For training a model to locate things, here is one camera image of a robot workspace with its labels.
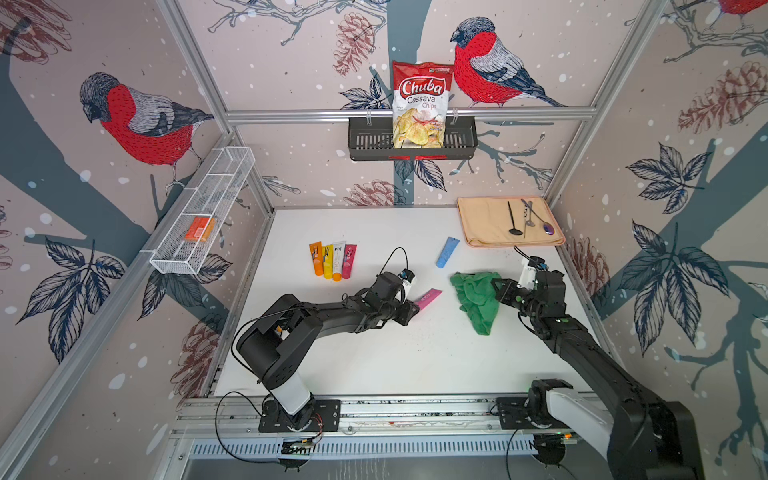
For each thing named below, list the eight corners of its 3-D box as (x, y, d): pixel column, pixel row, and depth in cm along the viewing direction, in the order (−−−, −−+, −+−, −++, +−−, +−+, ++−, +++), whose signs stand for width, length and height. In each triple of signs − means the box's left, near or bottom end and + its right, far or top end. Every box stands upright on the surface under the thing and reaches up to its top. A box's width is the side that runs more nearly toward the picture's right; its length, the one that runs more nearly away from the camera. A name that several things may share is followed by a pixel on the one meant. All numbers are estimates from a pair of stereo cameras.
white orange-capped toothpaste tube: (329, 281, 102) (328, 277, 100) (335, 245, 112) (333, 241, 110) (341, 281, 101) (340, 277, 99) (346, 245, 112) (345, 241, 110)
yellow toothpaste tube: (323, 280, 102) (321, 276, 100) (323, 249, 111) (322, 245, 109) (333, 279, 102) (332, 275, 100) (333, 248, 111) (332, 244, 109)
